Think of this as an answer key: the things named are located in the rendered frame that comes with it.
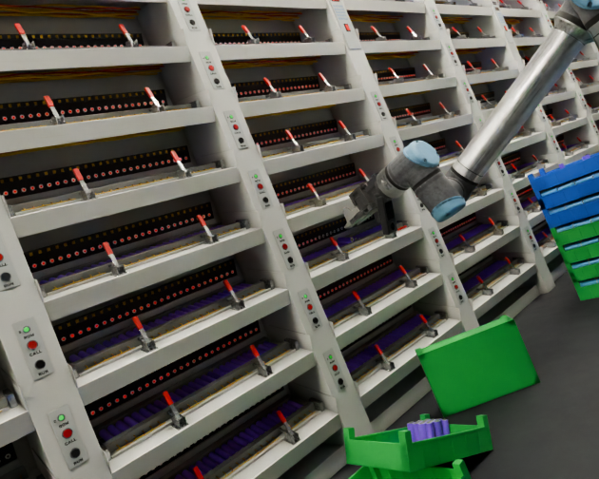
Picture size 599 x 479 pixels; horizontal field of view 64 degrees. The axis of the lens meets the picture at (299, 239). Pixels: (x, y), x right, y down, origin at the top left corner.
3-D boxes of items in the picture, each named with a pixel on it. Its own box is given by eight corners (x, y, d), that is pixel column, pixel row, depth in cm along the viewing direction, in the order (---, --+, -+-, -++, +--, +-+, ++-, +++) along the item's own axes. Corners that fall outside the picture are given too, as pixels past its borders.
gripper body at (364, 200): (362, 191, 152) (385, 169, 143) (376, 214, 150) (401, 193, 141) (346, 197, 147) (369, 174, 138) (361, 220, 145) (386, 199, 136)
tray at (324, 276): (423, 238, 186) (419, 213, 184) (313, 292, 147) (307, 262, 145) (381, 237, 201) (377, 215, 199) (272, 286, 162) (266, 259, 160)
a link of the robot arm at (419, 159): (431, 171, 123) (407, 140, 124) (399, 197, 132) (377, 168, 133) (448, 162, 129) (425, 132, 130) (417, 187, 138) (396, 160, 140)
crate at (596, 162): (622, 158, 194) (614, 139, 195) (615, 163, 179) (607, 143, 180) (546, 185, 214) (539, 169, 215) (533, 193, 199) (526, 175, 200)
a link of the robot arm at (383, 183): (415, 186, 138) (396, 194, 132) (404, 196, 141) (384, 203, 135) (397, 161, 140) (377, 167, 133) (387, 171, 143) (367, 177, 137)
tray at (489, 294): (536, 272, 230) (533, 244, 227) (474, 321, 191) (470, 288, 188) (495, 269, 245) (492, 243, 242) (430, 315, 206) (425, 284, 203)
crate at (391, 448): (428, 444, 133) (423, 413, 135) (493, 450, 117) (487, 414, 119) (346, 463, 115) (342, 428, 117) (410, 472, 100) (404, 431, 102)
